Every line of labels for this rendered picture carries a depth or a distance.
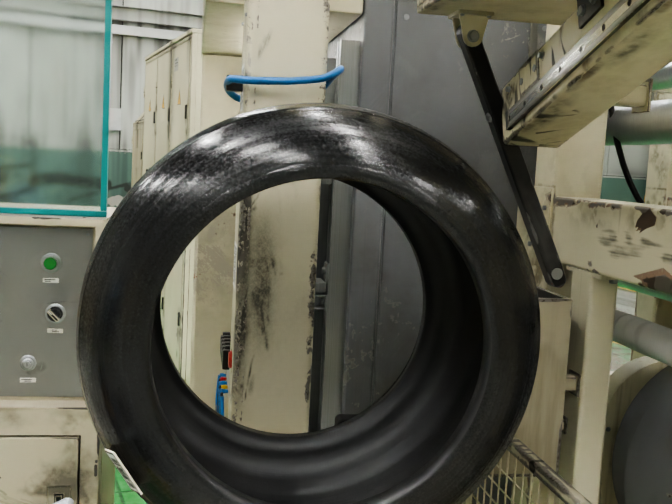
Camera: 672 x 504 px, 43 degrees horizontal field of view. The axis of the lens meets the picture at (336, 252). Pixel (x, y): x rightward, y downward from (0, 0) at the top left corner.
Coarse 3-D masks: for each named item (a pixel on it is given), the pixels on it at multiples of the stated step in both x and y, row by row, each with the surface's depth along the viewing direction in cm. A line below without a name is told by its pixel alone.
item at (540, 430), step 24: (552, 312) 138; (552, 336) 138; (552, 360) 139; (552, 384) 139; (528, 408) 139; (552, 408) 140; (528, 432) 139; (552, 432) 140; (504, 456) 139; (552, 456) 140
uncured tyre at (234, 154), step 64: (256, 128) 98; (320, 128) 98; (384, 128) 100; (128, 192) 100; (192, 192) 95; (256, 192) 96; (384, 192) 127; (448, 192) 100; (128, 256) 95; (448, 256) 129; (512, 256) 103; (128, 320) 96; (448, 320) 130; (512, 320) 103; (128, 384) 96; (448, 384) 129; (512, 384) 104; (128, 448) 98; (192, 448) 125; (256, 448) 128; (320, 448) 129; (384, 448) 130; (448, 448) 104
